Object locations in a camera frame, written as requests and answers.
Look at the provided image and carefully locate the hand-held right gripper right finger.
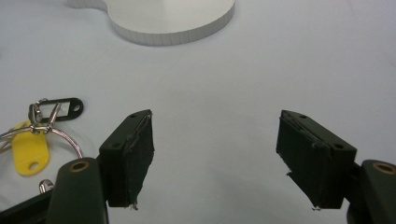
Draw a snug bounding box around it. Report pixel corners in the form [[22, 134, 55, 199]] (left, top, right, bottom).
[[276, 109, 358, 211]]

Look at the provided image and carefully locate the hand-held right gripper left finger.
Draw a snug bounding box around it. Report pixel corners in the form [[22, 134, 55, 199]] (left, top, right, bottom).
[[98, 108, 156, 210]]

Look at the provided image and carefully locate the silver key ring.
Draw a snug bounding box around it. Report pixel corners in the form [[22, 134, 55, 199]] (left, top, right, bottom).
[[0, 124, 84, 160]]

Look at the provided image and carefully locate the silver snap clip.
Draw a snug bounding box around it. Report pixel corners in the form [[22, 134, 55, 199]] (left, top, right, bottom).
[[38, 178, 55, 194], [28, 98, 62, 134]]

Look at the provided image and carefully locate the black key tag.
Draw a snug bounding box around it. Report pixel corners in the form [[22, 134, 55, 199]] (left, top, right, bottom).
[[29, 97, 84, 123]]

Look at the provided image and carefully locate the yellow key tag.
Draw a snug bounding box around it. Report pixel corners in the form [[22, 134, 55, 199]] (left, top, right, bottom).
[[11, 120, 50, 177]]

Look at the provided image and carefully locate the white key stand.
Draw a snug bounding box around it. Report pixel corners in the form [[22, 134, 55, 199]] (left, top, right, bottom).
[[66, 0, 236, 47]]

